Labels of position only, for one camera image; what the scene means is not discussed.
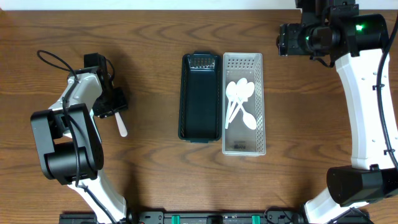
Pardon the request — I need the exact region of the white plastic spoon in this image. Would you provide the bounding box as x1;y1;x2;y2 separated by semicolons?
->
229;78;248;119
240;102;257;130
114;112;128;137
225;82;236;129
229;82;254;123

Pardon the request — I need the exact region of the white plastic spoon top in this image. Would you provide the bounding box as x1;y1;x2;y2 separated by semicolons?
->
225;82;236;129

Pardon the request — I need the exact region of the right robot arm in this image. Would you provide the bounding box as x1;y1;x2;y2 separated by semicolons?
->
276;1;397;223

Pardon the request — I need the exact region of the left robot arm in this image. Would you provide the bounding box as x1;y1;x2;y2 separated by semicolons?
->
30;53;135;223

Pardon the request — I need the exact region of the black plastic basket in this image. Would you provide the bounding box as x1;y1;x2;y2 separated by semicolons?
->
178;51;222;143

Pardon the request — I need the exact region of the clear plastic basket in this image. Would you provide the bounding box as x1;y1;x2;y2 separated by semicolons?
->
221;52;266;157

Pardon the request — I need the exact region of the left black cable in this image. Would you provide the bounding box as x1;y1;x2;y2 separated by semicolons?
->
36;49;118;224

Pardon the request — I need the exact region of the black cable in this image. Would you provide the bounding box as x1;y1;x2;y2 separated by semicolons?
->
36;49;118;224
310;18;398;224

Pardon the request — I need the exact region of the right black cable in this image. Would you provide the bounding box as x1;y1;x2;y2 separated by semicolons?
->
310;18;398;224

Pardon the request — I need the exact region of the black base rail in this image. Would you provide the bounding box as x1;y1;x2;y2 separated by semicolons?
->
58;208;371;224

